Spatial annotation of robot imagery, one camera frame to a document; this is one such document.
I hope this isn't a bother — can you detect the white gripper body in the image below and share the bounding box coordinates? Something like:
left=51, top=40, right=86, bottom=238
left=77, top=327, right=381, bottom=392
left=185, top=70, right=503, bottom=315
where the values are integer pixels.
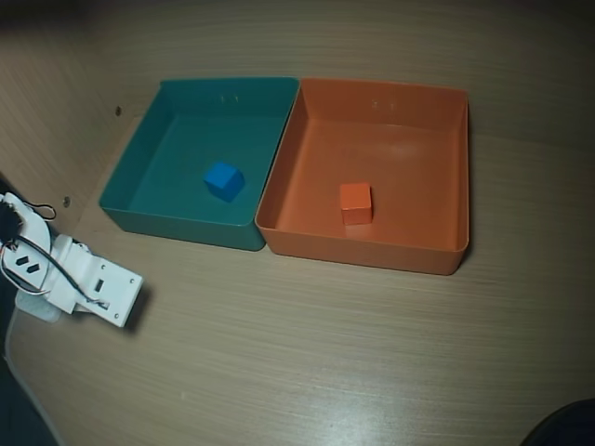
left=46, top=234, right=104, bottom=316

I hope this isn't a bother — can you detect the orange cube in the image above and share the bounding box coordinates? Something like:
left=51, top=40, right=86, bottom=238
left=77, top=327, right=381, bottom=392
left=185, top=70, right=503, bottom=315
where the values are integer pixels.
left=338, top=181, right=374, bottom=228

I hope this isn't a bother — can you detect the teal plastic box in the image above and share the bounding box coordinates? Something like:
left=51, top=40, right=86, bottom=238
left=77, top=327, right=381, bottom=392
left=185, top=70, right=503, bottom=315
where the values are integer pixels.
left=98, top=76, right=301, bottom=254

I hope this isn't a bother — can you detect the blue cube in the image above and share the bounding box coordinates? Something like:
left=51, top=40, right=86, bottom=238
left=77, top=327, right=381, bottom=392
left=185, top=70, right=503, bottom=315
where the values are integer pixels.
left=202, top=161, right=246, bottom=203

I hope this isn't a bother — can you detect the orange plastic box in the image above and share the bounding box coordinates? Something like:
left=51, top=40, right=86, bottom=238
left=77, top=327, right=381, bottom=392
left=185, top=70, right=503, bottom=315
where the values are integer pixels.
left=254, top=76, right=471, bottom=278

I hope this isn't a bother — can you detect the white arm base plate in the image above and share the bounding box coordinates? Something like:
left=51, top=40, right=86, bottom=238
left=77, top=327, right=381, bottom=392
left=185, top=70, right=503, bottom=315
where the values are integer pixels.
left=15, top=290, right=64, bottom=325

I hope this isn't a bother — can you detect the red white black servo wire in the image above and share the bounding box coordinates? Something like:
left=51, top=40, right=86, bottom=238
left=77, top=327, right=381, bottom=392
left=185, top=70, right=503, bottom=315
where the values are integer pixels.
left=0, top=241, right=47, bottom=296

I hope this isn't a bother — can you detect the white wrist camera mount plate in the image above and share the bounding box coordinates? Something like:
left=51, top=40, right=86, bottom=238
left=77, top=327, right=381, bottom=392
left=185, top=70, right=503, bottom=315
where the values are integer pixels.
left=69, top=255, right=144, bottom=330

